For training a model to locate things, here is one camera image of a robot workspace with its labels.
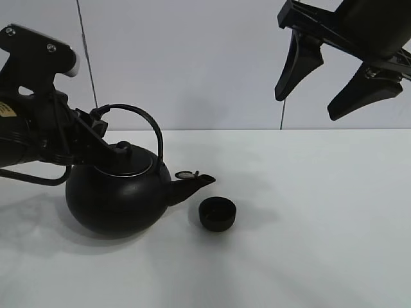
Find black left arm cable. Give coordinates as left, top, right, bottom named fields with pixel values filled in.
left=0, top=96, right=72, bottom=187

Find small black teacup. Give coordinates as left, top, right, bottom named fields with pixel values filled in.
left=198, top=196, right=237, bottom=233

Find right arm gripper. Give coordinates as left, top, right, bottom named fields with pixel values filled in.
left=274, top=1, right=410, bottom=121

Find black round teapot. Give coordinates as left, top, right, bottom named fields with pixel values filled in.
left=65, top=104, right=216, bottom=237

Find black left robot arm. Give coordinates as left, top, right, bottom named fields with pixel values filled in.
left=1, top=90, right=120, bottom=167

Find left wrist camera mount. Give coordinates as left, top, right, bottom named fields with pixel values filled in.
left=1, top=24, right=80, bottom=95

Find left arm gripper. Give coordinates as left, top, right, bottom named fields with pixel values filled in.
left=39, top=90, right=124, bottom=167

